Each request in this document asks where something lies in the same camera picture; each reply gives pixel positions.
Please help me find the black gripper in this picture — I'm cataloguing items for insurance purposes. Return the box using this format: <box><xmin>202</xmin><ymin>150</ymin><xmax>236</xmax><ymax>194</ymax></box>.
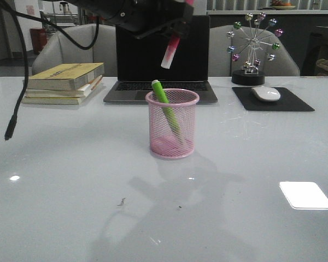
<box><xmin>68</xmin><ymin>0</ymin><xmax>194</xmax><ymax>39</ymax></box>

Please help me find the pink marker pen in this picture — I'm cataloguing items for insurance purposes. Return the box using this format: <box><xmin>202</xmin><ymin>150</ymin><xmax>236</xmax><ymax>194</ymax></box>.
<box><xmin>161</xmin><ymin>1</ymin><xmax>194</xmax><ymax>69</ymax></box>

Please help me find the green marker pen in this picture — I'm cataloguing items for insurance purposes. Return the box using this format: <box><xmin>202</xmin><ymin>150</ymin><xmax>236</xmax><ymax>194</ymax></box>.
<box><xmin>151</xmin><ymin>79</ymin><xmax>184</xmax><ymax>145</ymax></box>

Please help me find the pink mesh pen holder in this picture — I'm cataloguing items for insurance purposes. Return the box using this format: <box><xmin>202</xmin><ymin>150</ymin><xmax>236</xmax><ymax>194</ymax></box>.
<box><xmin>145</xmin><ymin>88</ymin><xmax>200</xmax><ymax>159</ymax></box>

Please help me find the grey open laptop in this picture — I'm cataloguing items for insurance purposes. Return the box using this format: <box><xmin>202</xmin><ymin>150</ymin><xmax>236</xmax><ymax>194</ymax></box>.
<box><xmin>103</xmin><ymin>15</ymin><xmax>218</xmax><ymax>104</ymax></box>

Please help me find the right grey armchair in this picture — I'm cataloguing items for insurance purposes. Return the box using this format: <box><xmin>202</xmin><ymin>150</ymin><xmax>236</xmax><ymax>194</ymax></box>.
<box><xmin>208</xmin><ymin>25</ymin><xmax>300</xmax><ymax>76</ymax></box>

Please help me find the grey armchair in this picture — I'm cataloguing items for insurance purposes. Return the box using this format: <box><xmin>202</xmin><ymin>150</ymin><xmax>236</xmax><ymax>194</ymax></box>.
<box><xmin>208</xmin><ymin>25</ymin><xmax>300</xmax><ymax>76</ymax></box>
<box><xmin>32</xmin><ymin>25</ymin><xmax>118</xmax><ymax>76</ymax></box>

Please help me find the left grey armchair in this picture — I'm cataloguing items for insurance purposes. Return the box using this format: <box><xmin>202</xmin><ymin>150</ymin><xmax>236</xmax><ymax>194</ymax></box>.
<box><xmin>32</xmin><ymin>25</ymin><xmax>118</xmax><ymax>76</ymax></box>

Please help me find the middle white book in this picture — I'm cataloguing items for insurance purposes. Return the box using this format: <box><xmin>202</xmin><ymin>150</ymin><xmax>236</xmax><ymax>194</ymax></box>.
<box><xmin>25</xmin><ymin>76</ymin><xmax>103</xmax><ymax>98</ymax></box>

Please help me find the yellow top book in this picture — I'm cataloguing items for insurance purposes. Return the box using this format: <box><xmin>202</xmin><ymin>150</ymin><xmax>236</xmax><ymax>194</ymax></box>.
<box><xmin>27</xmin><ymin>62</ymin><xmax>104</xmax><ymax>91</ymax></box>

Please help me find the yellow book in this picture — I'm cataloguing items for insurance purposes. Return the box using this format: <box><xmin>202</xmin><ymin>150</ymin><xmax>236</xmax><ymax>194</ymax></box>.
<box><xmin>27</xmin><ymin>62</ymin><xmax>104</xmax><ymax>91</ymax></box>
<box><xmin>22</xmin><ymin>83</ymin><xmax>103</xmax><ymax>105</ymax></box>

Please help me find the ferris wheel desk ornament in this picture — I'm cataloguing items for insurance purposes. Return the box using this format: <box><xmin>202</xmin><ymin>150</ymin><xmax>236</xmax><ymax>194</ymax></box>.
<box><xmin>226</xmin><ymin>12</ymin><xmax>280</xmax><ymax>86</ymax></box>

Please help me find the red trash bin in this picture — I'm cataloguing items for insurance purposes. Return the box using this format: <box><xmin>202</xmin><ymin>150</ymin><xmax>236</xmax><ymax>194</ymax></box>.
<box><xmin>30</xmin><ymin>28</ymin><xmax>47</xmax><ymax>55</ymax></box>

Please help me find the bottom yellow book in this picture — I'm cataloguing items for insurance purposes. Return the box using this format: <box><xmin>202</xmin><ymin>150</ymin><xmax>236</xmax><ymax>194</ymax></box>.
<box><xmin>22</xmin><ymin>83</ymin><xmax>103</xmax><ymax>105</ymax></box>

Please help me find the fruit bowl on counter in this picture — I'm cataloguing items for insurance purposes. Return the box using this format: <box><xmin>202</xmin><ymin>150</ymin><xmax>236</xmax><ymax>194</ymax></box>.
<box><xmin>270</xmin><ymin>0</ymin><xmax>295</xmax><ymax>10</ymax></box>

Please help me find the white computer mouse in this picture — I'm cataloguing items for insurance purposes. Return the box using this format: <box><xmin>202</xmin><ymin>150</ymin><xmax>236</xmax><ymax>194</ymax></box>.
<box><xmin>251</xmin><ymin>86</ymin><xmax>281</xmax><ymax>102</ymax></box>

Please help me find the black mouse pad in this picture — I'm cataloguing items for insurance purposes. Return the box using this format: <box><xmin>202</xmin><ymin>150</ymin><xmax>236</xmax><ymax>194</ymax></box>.
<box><xmin>232</xmin><ymin>87</ymin><xmax>315</xmax><ymax>112</ymax></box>

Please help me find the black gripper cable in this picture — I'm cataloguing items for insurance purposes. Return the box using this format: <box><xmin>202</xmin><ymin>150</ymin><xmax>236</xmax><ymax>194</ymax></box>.
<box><xmin>0</xmin><ymin>0</ymin><xmax>101</xmax><ymax>141</ymax></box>

